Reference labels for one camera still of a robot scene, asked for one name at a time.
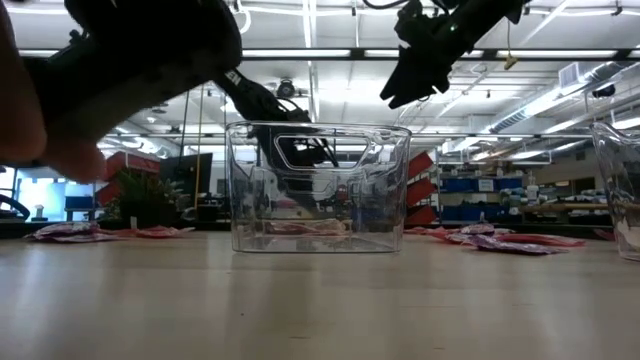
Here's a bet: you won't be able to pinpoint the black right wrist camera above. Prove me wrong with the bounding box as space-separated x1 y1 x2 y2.
397 0 439 49

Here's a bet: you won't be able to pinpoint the purple candy packet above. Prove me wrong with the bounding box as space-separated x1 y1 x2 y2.
34 231 122 244
457 223 514 236
24 222 101 237
467 234 569 257

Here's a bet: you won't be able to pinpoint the silver ceiling duct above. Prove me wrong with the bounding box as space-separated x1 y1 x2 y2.
487 59 640 135

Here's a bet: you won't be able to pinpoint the black chair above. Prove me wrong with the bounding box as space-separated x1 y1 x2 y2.
0 193 32 222

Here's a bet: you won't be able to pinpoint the long ceiling light bar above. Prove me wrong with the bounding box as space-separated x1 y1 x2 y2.
14 47 640 62

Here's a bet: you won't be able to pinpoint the wooden workbench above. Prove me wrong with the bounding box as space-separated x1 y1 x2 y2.
519 199 614 226

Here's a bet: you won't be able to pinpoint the white hanging ring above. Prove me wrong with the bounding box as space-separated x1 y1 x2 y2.
233 0 253 36

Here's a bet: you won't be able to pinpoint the person's hand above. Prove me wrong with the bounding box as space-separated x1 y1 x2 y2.
0 0 107 184

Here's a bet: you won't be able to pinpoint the black background monitor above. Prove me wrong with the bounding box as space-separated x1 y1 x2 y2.
159 153 214 201

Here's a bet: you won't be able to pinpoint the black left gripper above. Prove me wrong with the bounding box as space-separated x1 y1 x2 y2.
254 122 342 222

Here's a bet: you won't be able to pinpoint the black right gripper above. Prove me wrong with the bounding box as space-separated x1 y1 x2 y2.
379 19 482 110

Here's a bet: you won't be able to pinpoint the white ceiling air vent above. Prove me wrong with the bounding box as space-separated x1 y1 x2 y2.
558 62 584 89

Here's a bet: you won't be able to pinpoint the small green potted plant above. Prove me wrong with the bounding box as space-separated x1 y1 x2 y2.
107 167 187 232

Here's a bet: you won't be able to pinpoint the black ceiling dome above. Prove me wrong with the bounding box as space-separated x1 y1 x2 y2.
273 77 301 100

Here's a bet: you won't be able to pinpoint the clear plastic bin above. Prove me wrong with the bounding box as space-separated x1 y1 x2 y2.
224 120 413 255
589 121 640 262

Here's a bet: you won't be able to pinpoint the red storage bins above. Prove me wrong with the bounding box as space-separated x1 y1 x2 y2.
405 151 439 226
96 151 162 207

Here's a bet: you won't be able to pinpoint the blue storage bins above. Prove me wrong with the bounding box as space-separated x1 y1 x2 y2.
439 177 526 222

